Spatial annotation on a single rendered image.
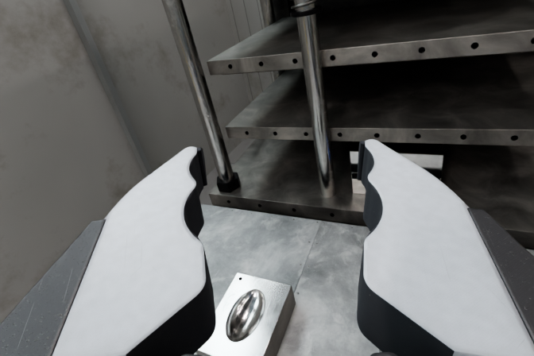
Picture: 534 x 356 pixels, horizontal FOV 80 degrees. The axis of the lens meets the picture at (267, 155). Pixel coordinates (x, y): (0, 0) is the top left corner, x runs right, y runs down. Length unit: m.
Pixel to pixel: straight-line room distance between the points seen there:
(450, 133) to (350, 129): 0.28
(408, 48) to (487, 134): 0.32
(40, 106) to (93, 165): 0.45
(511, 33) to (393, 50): 0.25
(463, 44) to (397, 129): 0.28
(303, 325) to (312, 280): 0.13
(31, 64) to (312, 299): 1.79
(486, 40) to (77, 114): 1.99
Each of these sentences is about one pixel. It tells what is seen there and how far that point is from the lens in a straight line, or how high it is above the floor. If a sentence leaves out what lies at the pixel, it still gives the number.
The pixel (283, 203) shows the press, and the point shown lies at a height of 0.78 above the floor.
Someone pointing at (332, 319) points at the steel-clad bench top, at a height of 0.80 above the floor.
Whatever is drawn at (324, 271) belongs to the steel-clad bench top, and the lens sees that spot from 0.93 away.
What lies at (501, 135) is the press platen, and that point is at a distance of 1.06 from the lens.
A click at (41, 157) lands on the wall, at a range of 2.13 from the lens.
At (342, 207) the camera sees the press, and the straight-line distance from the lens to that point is 1.13.
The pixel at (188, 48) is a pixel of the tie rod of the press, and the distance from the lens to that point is 1.11.
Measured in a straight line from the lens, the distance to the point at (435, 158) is 1.07.
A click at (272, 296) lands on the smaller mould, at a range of 0.81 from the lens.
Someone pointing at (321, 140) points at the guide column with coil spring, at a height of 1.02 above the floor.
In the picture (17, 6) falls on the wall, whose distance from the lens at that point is 2.14.
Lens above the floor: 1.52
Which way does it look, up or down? 29 degrees down
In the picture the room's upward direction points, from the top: 13 degrees counter-clockwise
